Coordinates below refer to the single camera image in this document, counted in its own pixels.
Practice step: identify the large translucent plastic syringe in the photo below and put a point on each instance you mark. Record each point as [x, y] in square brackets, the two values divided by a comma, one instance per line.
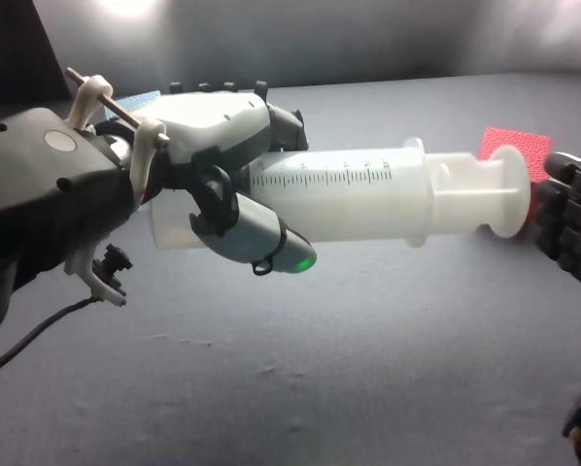
[344, 209]

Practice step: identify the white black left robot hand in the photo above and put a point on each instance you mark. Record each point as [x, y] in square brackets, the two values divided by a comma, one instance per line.
[208, 121]

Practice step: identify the light blue textured block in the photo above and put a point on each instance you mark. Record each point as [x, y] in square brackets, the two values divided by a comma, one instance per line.
[140, 99]

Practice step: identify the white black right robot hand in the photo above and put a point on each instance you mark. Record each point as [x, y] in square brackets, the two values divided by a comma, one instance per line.
[577, 213]

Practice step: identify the grey table cloth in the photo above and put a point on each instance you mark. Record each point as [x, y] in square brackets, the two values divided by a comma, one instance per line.
[319, 388]

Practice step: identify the dark background panel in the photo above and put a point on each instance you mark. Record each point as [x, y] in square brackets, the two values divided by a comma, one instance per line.
[9, 48]

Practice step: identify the red textured cube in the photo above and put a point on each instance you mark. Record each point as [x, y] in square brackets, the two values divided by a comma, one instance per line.
[519, 145]

